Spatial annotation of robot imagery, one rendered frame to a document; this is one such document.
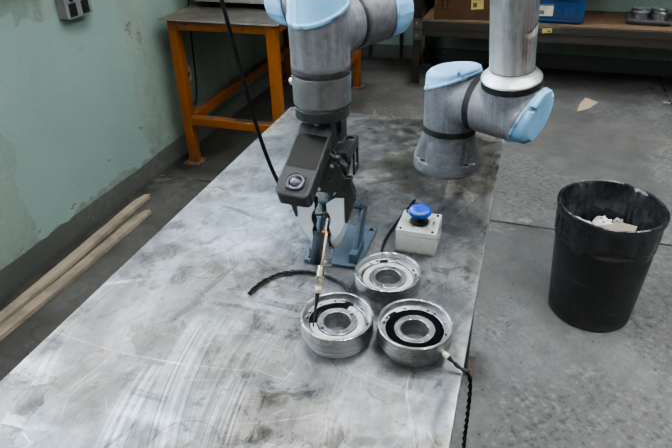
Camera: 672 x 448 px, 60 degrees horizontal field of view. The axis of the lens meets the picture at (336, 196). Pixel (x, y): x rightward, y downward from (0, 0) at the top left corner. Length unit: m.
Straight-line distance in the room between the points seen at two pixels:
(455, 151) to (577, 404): 0.96
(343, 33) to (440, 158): 0.62
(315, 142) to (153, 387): 0.39
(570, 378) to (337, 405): 1.32
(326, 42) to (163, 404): 0.50
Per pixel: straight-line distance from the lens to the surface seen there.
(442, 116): 1.26
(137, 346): 0.93
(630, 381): 2.09
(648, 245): 2.02
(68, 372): 0.93
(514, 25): 1.12
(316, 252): 0.83
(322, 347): 0.83
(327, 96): 0.73
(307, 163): 0.73
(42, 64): 2.57
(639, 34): 4.23
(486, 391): 1.93
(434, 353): 0.83
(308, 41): 0.71
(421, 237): 1.03
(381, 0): 0.78
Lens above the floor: 1.40
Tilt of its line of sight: 29 degrees down
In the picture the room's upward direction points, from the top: 2 degrees counter-clockwise
